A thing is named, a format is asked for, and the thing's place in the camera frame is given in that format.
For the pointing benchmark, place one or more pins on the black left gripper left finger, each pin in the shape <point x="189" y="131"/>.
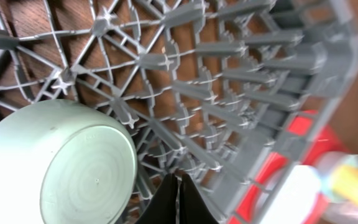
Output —
<point x="162" y="207"/>

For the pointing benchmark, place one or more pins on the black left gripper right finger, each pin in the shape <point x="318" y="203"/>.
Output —
<point x="192" y="207"/>

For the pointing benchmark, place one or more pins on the white round plate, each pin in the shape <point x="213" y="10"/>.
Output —
<point x="297" y="198"/>

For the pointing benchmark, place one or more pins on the light green food bowl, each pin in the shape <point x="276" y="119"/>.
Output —
<point x="63" y="162"/>

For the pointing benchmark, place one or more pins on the yellow plastic cup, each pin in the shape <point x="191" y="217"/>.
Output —
<point x="345" y="182"/>

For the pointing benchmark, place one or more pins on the grey dishwasher rack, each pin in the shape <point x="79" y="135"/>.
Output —
<point x="204" y="88"/>

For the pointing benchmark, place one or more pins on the red plastic tray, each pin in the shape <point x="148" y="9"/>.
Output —
<point x="325" y="142"/>

